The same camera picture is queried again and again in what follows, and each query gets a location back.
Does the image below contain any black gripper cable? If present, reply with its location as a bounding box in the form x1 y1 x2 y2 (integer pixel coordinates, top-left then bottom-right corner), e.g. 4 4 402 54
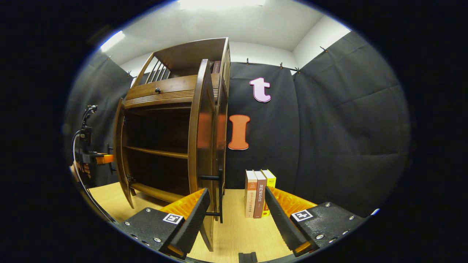
72 130 117 224

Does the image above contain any black cabinet door handle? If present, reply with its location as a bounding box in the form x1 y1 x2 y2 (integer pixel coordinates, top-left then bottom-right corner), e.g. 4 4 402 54
200 168 224 223
107 143 116 175

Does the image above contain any black backdrop cloth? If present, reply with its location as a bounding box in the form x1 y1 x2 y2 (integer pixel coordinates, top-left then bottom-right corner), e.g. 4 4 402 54
65 31 412 218

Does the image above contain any brown book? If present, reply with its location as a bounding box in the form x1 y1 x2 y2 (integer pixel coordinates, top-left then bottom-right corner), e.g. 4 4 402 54
253 170 268 219

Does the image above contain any yellow book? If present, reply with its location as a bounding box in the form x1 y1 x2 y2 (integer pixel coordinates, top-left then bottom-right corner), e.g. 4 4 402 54
261 169 277 217

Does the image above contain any ceiling light strip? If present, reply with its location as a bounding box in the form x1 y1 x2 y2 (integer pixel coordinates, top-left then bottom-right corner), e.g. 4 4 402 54
100 30 125 52

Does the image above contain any wooden cabinet drawer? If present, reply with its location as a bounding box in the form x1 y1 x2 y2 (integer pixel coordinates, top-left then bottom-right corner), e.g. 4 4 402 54
124 73 222 109

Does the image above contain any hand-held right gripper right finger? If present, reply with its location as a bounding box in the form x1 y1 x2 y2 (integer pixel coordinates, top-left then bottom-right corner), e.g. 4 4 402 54
265 186 368 258

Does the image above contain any wooden cabinet inner shelf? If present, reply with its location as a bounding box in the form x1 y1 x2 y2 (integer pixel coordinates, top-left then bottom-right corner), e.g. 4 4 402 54
124 146 189 159

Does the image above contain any wooden shoe cabinet door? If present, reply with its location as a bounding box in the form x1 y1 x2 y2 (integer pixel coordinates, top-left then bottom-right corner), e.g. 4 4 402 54
188 59 220 252
113 98 135 209

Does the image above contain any ceiling light panel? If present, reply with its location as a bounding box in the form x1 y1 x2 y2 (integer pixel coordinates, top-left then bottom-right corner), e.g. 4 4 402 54
178 0 267 11

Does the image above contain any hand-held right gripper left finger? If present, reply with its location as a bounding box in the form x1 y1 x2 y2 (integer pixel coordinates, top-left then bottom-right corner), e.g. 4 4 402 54
114 188 211 260

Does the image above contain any beige book with orange label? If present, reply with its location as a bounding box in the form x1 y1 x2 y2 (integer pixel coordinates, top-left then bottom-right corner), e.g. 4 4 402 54
245 170 258 218

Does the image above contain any wooden double-door shoe cabinet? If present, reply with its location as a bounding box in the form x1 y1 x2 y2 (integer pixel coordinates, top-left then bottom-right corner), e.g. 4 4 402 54
113 37 231 252

